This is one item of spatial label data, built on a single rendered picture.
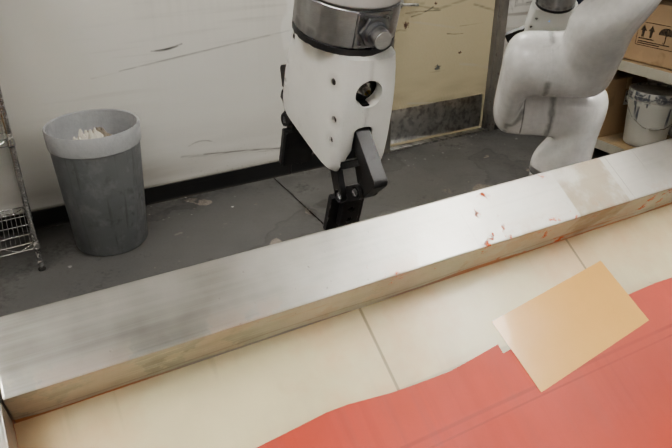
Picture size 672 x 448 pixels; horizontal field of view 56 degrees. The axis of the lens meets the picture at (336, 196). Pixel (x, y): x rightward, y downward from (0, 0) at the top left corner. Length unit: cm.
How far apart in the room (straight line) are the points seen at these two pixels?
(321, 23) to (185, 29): 327
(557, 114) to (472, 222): 67
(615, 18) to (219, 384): 69
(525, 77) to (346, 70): 54
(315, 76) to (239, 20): 332
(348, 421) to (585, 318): 17
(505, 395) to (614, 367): 8
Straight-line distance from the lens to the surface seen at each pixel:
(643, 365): 45
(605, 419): 42
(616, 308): 46
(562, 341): 42
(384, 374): 36
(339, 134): 46
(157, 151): 383
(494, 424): 38
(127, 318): 31
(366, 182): 46
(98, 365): 30
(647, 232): 51
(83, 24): 358
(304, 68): 48
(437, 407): 37
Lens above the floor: 173
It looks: 26 degrees down
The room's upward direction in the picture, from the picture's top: straight up
